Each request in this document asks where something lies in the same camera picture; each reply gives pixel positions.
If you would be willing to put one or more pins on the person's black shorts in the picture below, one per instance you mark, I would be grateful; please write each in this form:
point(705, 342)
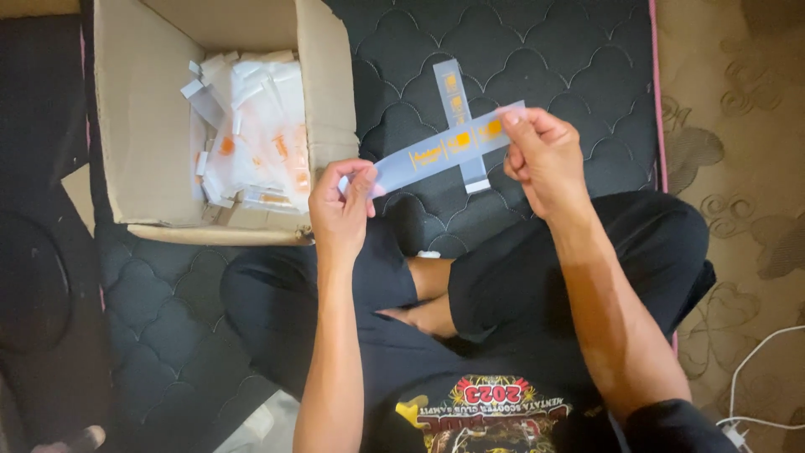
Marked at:
point(515, 277)

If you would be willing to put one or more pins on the person's black printed t-shirt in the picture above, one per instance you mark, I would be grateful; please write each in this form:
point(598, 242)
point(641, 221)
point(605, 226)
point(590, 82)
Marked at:
point(490, 409)

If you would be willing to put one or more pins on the black cloth heap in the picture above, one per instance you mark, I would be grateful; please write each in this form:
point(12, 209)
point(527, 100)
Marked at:
point(38, 220)

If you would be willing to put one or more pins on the translucent plastic sleeve orange print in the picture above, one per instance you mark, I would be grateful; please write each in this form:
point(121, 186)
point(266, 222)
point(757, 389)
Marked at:
point(454, 94)
point(440, 151)

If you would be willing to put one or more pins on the person's right hand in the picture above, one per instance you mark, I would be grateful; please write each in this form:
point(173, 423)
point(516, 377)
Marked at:
point(553, 163)

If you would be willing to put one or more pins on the brown cardboard box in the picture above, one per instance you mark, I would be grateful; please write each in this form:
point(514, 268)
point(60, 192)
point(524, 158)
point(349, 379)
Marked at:
point(144, 126)

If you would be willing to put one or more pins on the white plastic sheet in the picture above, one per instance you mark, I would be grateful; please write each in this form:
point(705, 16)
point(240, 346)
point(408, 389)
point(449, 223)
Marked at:
point(261, 425)

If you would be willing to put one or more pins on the small white scrap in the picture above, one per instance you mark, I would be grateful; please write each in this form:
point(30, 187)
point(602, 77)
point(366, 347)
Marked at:
point(429, 254)

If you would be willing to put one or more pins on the white charger plug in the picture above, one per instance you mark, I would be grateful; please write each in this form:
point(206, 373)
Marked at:
point(734, 435)

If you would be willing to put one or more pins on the pile of translucent plastic sleeves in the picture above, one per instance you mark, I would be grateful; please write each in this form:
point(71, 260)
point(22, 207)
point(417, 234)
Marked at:
point(261, 132)

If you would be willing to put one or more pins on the person's legs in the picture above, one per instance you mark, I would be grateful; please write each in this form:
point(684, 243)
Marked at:
point(431, 296)

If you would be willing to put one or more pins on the beige patterned carpet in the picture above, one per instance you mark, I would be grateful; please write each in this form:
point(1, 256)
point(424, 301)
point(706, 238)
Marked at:
point(742, 157)

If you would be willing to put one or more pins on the dark quilted mattress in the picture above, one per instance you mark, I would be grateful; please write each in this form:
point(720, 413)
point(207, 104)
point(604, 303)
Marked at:
point(553, 69)

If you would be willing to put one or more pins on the person's left hand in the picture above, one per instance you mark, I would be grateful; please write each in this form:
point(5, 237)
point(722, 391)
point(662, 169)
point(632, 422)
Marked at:
point(336, 211)

